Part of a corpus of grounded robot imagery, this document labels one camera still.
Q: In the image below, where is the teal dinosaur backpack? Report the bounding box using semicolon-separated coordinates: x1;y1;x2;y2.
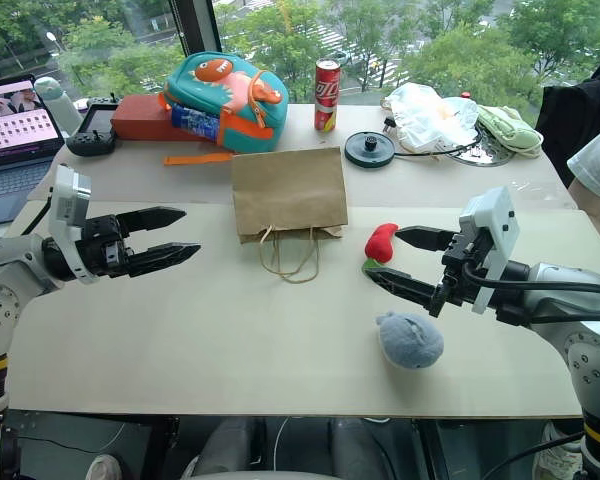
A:
158;52;291;167

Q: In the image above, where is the black garment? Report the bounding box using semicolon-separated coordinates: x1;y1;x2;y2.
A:
534;63;600;189

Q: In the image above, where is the black handheld controller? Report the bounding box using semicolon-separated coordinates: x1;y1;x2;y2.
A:
65;92;122;158

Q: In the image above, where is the white plastic bag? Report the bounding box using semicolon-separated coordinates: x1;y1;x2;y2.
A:
379;81;482;156

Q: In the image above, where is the light green cloth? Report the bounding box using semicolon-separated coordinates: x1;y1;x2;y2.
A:
474;103;544;161

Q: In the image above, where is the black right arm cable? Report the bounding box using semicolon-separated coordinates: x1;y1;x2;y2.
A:
461;263;600;297

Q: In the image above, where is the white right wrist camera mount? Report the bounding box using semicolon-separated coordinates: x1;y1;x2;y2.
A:
458;185;522;316

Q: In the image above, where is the round metal tray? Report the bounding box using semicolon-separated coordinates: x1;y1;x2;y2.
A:
438;123;519;168

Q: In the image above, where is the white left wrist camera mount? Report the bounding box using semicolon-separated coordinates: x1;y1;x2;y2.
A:
46;163;102;286

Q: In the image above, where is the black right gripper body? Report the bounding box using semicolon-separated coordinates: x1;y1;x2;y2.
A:
428;231;499;319

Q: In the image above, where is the white shirt sleeve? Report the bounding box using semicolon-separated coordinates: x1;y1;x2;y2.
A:
566;119;600;202

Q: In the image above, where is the blue snack packet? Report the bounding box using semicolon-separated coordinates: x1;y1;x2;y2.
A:
170;103;222;144

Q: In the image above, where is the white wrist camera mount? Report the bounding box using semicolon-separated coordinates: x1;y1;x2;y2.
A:
46;163;102;286
458;185;522;316

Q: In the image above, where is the black window frame post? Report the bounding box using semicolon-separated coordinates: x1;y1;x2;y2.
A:
171;0;225;59

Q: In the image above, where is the white shoe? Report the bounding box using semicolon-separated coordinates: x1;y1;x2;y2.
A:
84;453;124;480

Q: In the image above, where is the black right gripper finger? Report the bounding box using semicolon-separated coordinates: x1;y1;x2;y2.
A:
395;225;455;253
361;265;444;307

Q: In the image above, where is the red rectangular box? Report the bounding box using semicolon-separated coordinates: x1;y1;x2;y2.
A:
110;94;202;143

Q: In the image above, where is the brown paper bag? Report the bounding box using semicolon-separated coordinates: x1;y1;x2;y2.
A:
230;145;350;285

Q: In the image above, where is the red cola can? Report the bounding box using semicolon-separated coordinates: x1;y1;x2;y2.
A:
313;57;343;133

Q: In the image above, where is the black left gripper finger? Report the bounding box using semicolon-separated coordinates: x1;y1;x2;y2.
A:
116;205;188;237
127;242;203;279

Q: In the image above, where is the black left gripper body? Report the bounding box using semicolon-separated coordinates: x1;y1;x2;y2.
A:
76;214;134;280

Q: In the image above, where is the grey blue plush toy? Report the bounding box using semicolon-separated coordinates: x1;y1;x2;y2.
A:
375;309;445;371

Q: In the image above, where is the dark round kettle base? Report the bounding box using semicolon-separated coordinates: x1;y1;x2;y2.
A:
343;130;397;169

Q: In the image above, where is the grey laptop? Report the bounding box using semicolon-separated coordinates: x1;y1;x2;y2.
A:
0;73;67;229

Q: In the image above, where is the pale green capped bottle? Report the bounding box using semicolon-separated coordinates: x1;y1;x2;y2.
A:
33;76;84;139

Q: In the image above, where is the red chili pepper toy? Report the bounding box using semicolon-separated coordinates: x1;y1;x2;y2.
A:
361;222;401;274

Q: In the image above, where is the white patterned sneaker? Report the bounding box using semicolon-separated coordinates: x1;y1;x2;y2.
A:
531;418;585;480

